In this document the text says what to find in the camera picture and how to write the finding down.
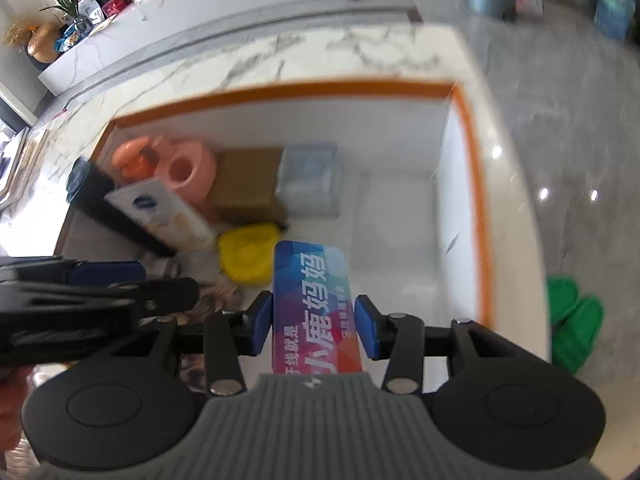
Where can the blue snack packet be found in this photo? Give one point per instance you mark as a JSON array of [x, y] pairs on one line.
[[67, 40]]

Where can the white cream tube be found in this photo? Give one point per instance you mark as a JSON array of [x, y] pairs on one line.
[[160, 215]]

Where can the yellow tape measure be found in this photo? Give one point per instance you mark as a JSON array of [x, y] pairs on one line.
[[245, 255]]

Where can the brown cardboard box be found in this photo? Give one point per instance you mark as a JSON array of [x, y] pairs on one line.
[[245, 185]]

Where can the dark blue bottle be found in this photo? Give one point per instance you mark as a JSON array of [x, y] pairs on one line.
[[97, 200]]

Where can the orange cardboard box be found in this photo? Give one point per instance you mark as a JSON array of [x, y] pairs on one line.
[[390, 200]]

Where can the clear plastic box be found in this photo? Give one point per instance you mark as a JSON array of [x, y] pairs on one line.
[[307, 180]]

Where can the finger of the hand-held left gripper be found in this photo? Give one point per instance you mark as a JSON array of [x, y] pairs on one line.
[[160, 295], [105, 273]]

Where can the person's left hand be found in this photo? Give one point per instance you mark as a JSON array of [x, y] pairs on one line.
[[12, 400]]

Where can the pink cup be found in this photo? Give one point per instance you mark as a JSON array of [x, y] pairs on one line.
[[192, 170]]

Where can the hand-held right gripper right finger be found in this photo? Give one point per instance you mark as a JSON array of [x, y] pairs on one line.
[[367, 330]]

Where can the pink pump bottle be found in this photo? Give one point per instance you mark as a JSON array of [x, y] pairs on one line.
[[132, 157]]

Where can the blue water jug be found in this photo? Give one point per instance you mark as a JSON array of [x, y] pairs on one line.
[[614, 10]]

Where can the gold vase with dried flowers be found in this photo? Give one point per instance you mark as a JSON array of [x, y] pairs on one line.
[[40, 40]]

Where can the green plant in glass vase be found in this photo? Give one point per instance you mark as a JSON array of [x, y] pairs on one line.
[[70, 5]]

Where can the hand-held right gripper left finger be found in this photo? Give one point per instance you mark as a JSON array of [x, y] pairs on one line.
[[262, 322]]

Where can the blue and pink tin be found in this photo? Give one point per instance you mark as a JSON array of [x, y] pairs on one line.
[[315, 300]]

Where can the green slipper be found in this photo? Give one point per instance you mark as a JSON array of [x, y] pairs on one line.
[[580, 335], [562, 302]]

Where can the marble tv cabinet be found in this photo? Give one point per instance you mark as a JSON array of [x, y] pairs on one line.
[[200, 20]]

